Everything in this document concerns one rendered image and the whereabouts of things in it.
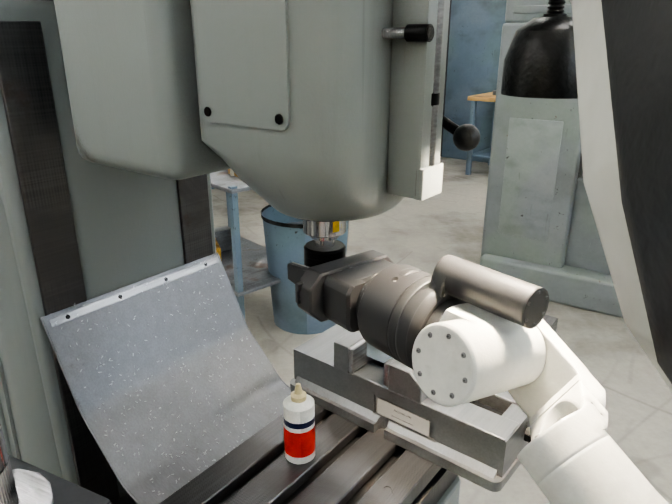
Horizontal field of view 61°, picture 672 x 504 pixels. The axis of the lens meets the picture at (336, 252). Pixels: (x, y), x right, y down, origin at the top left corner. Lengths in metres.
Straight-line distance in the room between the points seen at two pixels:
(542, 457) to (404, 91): 0.32
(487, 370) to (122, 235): 0.62
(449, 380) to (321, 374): 0.44
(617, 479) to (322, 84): 0.37
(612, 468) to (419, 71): 0.34
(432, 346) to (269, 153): 0.22
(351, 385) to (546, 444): 0.43
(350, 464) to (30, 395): 0.47
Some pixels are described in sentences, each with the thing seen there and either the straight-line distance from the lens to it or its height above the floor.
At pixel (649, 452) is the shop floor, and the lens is 2.61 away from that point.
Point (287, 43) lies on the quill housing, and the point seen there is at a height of 1.48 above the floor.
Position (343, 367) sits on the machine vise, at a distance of 0.84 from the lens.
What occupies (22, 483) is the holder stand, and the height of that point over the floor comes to 1.17.
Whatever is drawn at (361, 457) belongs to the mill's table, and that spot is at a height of 0.97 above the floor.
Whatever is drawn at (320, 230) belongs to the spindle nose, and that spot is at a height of 1.29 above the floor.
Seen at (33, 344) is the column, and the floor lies 1.08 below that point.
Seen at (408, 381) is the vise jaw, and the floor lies 1.06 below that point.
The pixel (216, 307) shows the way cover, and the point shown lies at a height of 1.05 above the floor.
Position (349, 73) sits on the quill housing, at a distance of 0.50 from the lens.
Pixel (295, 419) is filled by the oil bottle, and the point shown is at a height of 1.04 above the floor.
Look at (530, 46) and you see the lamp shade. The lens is 0.50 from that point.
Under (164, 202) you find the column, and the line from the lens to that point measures 0.95.
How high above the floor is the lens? 1.48
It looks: 20 degrees down
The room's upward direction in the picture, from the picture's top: straight up
